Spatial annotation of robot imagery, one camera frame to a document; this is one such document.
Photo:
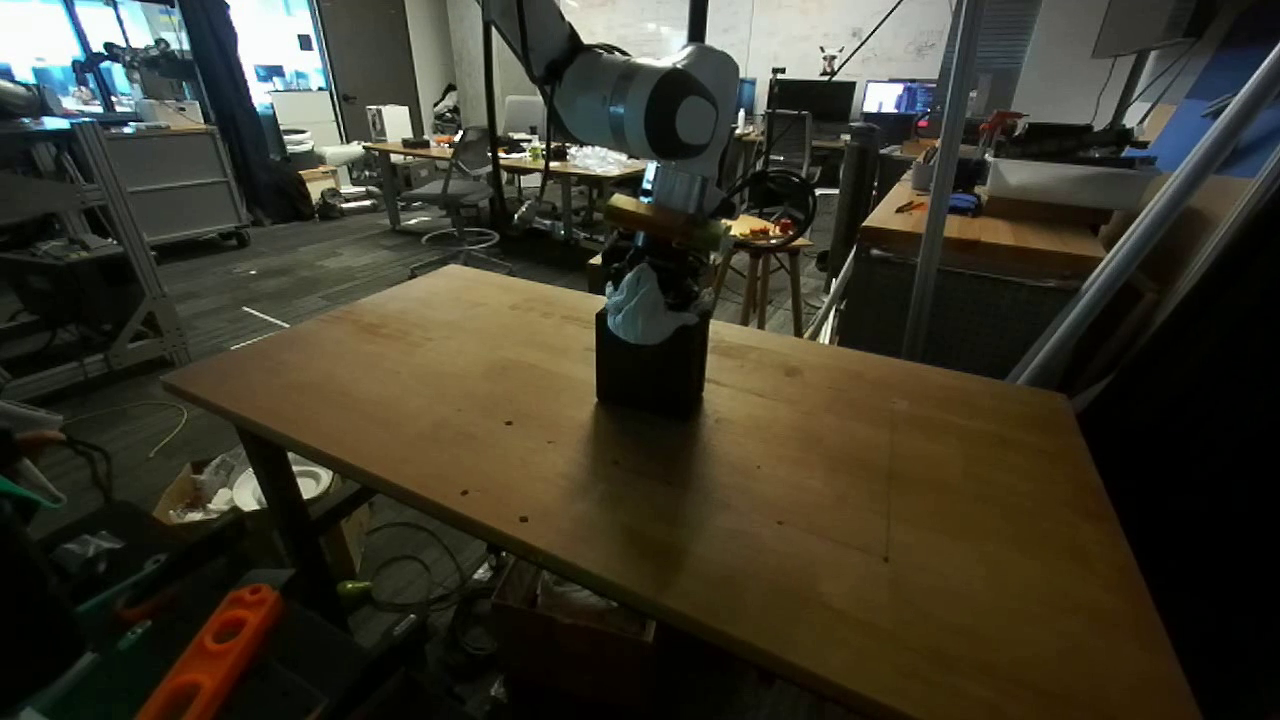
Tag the wooden workbench with drawers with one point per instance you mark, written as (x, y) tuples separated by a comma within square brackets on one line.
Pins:
[(999, 282)]

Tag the light grey towel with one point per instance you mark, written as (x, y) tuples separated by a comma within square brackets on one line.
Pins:
[(643, 312)]

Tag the diagonal metal pole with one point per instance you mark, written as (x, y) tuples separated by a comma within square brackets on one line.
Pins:
[(1046, 357)]

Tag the round wooden stool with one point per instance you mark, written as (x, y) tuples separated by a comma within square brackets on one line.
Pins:
[(761, 250)]

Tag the vertical metal pole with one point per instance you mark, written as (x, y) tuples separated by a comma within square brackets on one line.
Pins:
[(953, 111)]

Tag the computer monitor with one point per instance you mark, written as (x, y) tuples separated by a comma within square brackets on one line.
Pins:
[(897, 99)]

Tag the black perforated box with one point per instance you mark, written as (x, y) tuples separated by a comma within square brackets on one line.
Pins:
[(652, 376)]

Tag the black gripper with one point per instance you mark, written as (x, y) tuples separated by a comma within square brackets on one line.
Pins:
[(671, 242)]

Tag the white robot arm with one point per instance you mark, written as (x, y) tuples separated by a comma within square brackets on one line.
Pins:
[(673, 113)]

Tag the grey metal shelf rack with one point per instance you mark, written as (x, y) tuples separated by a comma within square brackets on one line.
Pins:
[(90, 289)]

